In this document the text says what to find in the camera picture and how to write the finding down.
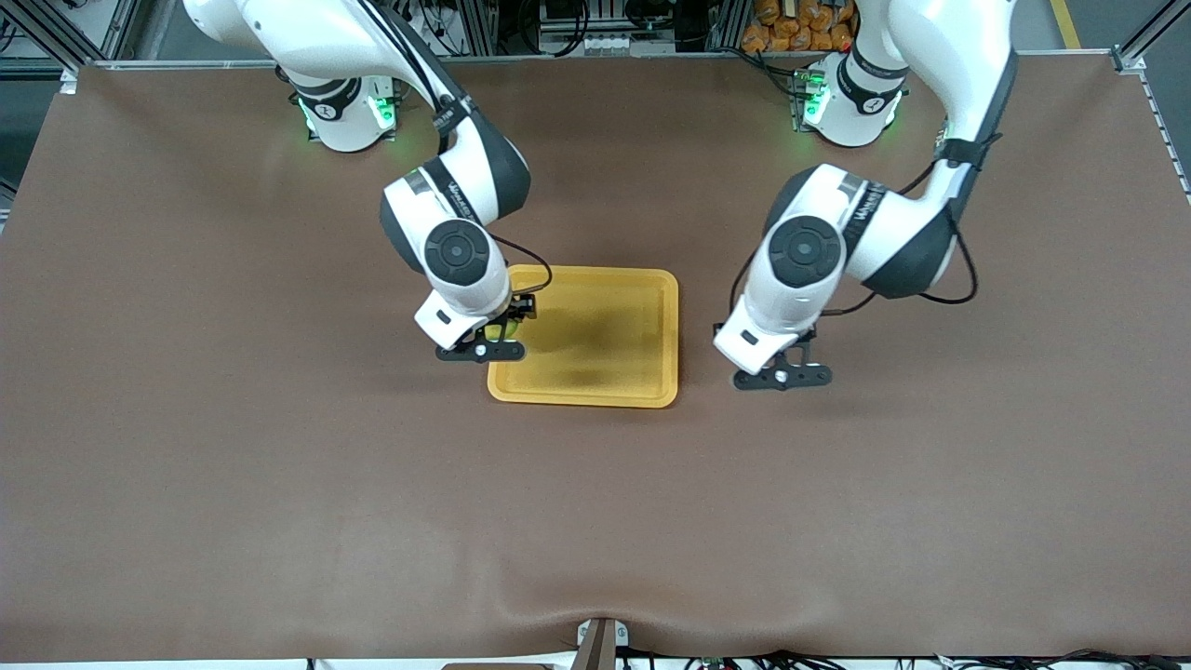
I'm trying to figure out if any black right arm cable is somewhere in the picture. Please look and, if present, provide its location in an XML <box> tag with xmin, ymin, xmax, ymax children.
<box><xmin>372</xmin><ymin>0</ymin><xmax>555</xmax><ymax>304</ymax></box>

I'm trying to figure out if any black cable bundle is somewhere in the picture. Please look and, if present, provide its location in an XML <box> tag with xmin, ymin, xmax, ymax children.
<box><xmin>684</xmin><ymin>649</ymin><xmax>1191</xmax><ymax>670</ymax></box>

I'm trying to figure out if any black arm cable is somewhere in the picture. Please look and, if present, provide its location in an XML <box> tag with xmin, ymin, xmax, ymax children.
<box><xmin>729</xmin><ymin>140</ymin><xmax>979</xmax><ymax>323</ymax></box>
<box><xmin>372</xmin><ymin>0</ymin><xmax>555</xmax><ymax>304</ymax></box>

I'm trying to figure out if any brown table mat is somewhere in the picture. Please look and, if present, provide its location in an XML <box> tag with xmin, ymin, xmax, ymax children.
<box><xmin>0</xmin><ymin>51</ymin><xmax>1191</xmax><ymax>663</ymax></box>

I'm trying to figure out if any yellow plastic tray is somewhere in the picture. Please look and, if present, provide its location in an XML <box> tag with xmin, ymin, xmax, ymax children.
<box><xmin>487</xmin><ymin>264</ymin><xmax>680</xmax><ymax>409</ymax></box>

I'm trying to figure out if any metal pole bracket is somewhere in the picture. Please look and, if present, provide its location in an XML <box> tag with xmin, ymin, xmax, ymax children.
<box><xmin>574</xmin><ymin>616</ymin><xmax>630</xmax><ymax>670</ymax></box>

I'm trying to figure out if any pile of orange packets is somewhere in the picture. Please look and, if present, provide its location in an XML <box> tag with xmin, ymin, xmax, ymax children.
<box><xmin>742</xmin><ymin>0</ymin><xmax>857</xmax><ymax>54</ymax></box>

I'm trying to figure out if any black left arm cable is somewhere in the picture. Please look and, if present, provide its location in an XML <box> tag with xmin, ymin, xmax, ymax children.
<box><xmin>729</xmin><ymin>140</ymin><xmax>979</xmax><ymax>323</ymax></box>

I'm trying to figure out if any aluminium frame profile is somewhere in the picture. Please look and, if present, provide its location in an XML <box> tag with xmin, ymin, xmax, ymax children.
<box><xmin>14</xmin><ymin>0</ymin><xmax>142</xmax><ymax>74</ymax></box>
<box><xmin>1112</xmin><ymin>0</ymin><xmax>1175</xmax><ymax>75</ymax></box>

